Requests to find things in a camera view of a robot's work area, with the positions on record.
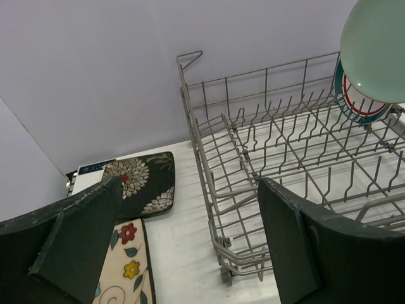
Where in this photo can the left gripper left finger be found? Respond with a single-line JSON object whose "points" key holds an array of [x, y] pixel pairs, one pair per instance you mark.
{"points": [[55, 254]]}

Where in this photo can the grey wire dish rack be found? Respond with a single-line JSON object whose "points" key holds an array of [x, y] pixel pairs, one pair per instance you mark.
{"points": [[283, 122]]}

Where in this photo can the black floral square plate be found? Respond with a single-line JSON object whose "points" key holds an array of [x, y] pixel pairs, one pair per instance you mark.
{"points": [[148, 183]]}

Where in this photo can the cream floral square plate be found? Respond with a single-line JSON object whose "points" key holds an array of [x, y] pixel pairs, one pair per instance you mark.
{"points": [[127, 275]]}

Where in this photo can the green floral plate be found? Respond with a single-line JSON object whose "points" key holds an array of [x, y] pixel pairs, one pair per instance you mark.
{"points": [[372, 49]]}

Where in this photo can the green red rimmed white plate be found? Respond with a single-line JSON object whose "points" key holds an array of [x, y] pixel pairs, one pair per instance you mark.
{"points": [[355, 106]]}

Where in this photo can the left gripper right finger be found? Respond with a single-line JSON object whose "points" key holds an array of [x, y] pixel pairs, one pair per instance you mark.
{"points": [[319, 256]]}

